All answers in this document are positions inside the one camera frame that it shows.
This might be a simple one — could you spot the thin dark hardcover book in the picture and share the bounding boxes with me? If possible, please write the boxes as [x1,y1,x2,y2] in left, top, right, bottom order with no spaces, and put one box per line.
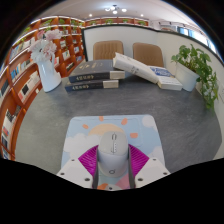
[64,79,120,93]

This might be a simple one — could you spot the tan upholstered chair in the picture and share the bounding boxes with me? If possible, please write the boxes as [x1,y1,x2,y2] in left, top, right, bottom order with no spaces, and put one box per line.
[132,42,165,69]
[92,40,125,61]

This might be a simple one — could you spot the thick dark hardcover book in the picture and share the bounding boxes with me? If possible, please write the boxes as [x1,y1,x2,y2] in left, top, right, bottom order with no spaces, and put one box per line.
[67,59,126,84]

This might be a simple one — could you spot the pink white flower bouquet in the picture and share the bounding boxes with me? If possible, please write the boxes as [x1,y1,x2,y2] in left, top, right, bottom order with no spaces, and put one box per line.
[28,28,63,64]

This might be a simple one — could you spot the window with vertical frames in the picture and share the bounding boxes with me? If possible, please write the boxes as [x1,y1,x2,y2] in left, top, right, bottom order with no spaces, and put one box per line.
[159,22,221,54]

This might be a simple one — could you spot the white ceramic vase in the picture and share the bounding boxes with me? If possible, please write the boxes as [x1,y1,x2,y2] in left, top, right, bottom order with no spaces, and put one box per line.
[36,54,63,93]

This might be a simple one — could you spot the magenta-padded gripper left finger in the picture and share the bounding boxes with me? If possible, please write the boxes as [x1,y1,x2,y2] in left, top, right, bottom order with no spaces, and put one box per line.
[55,144,100,190]

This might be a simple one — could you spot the white blue flat book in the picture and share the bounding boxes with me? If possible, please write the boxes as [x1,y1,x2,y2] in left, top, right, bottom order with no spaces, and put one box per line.
[148,65,184,92]

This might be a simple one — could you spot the light grey computer mouse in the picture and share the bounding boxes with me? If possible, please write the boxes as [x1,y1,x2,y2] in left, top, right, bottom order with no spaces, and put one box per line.
[97,131,130,178]

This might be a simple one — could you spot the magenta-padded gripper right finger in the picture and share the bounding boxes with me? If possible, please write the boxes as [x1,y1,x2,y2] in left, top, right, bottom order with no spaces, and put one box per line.
[127,143,171,189]

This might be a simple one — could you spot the white leaning book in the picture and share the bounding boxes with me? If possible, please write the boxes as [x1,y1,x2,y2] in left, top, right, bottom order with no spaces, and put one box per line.
[112,52,160,84]

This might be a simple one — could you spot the pastel sun cloud mouse pad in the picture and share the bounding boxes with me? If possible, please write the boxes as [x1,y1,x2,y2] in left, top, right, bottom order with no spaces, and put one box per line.
[60,114,164,191]

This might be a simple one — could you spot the green plant in white pot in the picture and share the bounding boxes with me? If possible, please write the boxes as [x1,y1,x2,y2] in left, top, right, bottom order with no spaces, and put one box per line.
[170,44,219,110]

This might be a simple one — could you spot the orange wooden bookshelf unit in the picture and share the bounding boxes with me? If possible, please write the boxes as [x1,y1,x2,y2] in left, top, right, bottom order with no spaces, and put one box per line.
[0,14,150,161]

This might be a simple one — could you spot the round ceiling lights cluster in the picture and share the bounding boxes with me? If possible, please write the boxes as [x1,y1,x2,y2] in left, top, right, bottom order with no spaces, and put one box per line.
[104,4,128,15]

